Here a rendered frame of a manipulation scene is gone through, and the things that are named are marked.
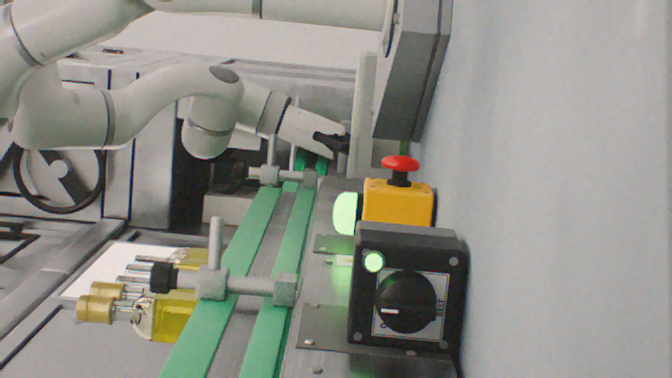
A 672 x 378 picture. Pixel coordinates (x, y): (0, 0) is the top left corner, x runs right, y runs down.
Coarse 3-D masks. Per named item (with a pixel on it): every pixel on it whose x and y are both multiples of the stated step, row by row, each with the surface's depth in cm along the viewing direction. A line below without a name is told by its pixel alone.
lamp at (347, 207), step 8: (344, 200) 104; (352, 200) 104; (360, 200) 104; (336, 208) 105; (344, 208) 104; (352, 208) 104; (360, 208) 104; (336, 216) 105; (344, 216) 104; (352, 216) 104; (360, 216) 104; (336, 224) 105; (344, 224) 104; (352, 224) 104; (344, 232) 105; (352, 232) 105
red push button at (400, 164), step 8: (384, 160) 104; (392, 160) 104; (400, 160) 103; (408, 160) 104; (416, 160) 105; (392, 168) 103; (400, 168) 103; (408, 168) 103; (416, 168) 104; (392, 176) 105; (400, 176) 104
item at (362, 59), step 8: (360, 56) 150; (360, 64) 149; (360, 72) 149; (360, 80) 149; (360, 88) 149; (360, 96) 150; (360, 104) 150; (360, 112) 151; (352, 120) 167; (360, 120) 151; (352, 128) 151; (360, 128) 151; (352, 136) 151; (352, 144) 151; (352, 152) 151; (352, 160) 151; (352, 168) 152; (352, 176) 152
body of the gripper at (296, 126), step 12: (288, 108) 157; (288, 120) 156; (300, 120) 156; (312, 120) 156; (324, 120) 158; (276, 132) 157; (288, 132) 156; (300, 132) 156; (312, 132) 156; (324, 132) 155; (336, 132) 155; (300, 144) 156; (312, 144) 156; (324, 144) 156; (324, 156) 156; (336, 156) 158
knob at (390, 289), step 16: (400, 272) 74; (416, 272) 74; (384, 288) 73; (400, 288) 72; (416, 288) 72; (432, 288) 74; (384, 304) 71; (400, 304) 71; (416, 304) 72; (432, 304) 72; (384, 320) 73; (400, 320) 73; (416, 320) 73; (432, 320) 71
